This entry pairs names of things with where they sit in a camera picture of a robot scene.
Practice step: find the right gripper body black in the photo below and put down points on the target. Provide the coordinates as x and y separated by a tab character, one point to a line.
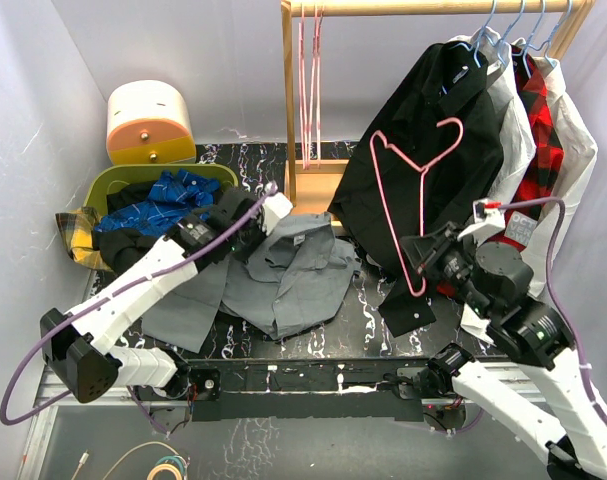
455	263

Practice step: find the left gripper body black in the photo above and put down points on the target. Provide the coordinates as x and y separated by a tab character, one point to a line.
245	240

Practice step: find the grey button shirt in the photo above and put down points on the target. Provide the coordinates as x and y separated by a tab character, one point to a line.
296	279

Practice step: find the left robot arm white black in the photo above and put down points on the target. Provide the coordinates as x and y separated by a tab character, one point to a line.
80	346

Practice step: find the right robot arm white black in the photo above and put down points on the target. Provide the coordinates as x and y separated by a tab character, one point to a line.
570	437

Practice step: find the blue patterned shirt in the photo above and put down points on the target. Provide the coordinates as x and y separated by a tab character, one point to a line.
176	195

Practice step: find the red black plaid shirt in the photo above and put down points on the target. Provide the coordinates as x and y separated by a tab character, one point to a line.
456	87

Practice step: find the black hanging shirt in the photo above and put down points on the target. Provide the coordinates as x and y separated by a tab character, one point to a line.
408	122

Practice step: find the light grey hanging shirt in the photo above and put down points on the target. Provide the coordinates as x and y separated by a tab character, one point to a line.
515	132

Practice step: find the yellow plaid shirt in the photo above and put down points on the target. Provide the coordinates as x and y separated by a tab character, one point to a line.
75	229

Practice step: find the white hanging shirt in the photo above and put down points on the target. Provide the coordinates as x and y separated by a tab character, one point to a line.
565	156

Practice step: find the blue hanger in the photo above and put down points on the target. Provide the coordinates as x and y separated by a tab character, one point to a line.
529	44
503	39
474	47

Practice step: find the wooden clothes rack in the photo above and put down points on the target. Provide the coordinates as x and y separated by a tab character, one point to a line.
310	190

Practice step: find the cream orange drawer cabinet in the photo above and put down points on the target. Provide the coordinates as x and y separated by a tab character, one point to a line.
148	123

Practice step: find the green laundry basket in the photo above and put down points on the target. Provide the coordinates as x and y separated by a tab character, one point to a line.
115	178

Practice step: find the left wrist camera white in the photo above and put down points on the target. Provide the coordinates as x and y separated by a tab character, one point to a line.
275	208

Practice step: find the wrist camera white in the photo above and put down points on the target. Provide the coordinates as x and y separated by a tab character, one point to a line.
275	208
487	220

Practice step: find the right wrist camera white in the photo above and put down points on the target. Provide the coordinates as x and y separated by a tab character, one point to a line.
487	220

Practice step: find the black metal base rail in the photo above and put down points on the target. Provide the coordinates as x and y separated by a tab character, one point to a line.
388	388

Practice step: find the aluminium frame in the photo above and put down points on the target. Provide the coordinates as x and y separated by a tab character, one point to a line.
53	392

